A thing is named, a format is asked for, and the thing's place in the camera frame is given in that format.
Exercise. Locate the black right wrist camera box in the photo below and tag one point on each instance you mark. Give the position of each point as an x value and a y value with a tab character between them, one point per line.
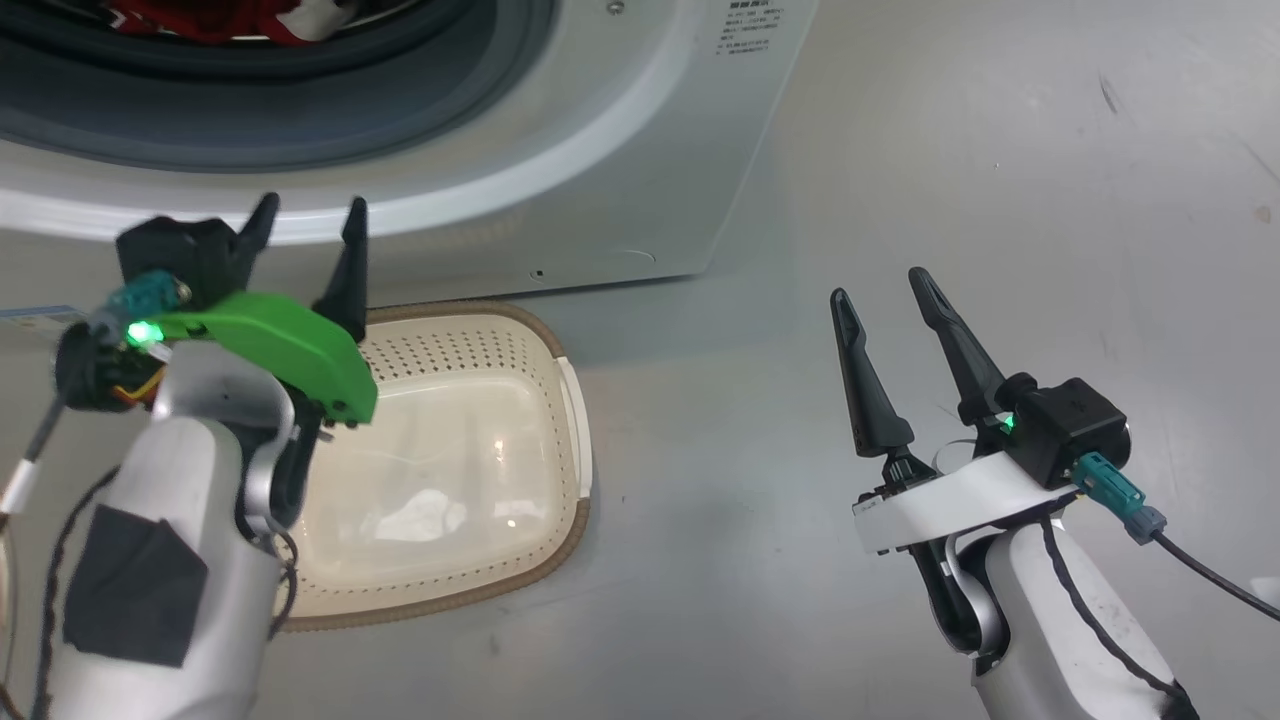
1065	425

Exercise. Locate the cream perforated laundry basket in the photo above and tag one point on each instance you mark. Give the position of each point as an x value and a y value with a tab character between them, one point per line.
450	470

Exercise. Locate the blue energy label sticker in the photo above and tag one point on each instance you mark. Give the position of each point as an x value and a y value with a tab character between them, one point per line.
35	315

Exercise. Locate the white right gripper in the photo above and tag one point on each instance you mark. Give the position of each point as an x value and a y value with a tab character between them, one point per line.
960	495

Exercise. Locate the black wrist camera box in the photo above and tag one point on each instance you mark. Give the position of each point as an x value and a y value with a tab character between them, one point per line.
185	250
1065	425

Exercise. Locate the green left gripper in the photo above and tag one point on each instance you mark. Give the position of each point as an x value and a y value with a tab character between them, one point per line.
300	350

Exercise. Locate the white front-load washing machine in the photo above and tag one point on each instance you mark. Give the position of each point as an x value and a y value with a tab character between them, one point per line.
620	150

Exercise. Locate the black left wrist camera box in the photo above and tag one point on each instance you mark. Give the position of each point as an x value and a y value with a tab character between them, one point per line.
185	250

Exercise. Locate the small printed text sticker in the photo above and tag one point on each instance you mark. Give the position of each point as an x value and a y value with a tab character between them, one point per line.
750	30

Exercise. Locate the red and white jersey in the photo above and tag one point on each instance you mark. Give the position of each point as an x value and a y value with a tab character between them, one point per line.
200	20

